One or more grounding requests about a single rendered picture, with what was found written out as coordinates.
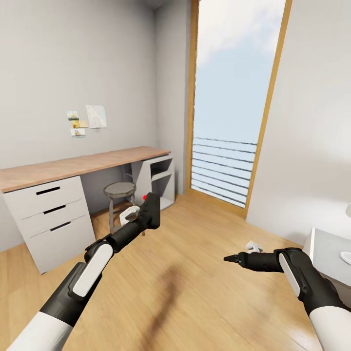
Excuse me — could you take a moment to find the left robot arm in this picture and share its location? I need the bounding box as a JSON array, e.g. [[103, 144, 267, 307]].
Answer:
[[6, 206, 152, 351]]

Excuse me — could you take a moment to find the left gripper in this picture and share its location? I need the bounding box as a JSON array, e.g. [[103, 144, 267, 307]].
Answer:
[[119, 214, 152, 244]]

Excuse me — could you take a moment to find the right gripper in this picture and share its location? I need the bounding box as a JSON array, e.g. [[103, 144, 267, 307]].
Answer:
[[224, 252, 270, 272]]

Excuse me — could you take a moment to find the digital camera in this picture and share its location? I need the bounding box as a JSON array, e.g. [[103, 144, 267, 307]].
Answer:
[[136, 193, 161, 230]]

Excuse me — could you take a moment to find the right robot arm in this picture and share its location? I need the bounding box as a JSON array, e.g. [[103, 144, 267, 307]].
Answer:
[[224, 241, 351, 351]]

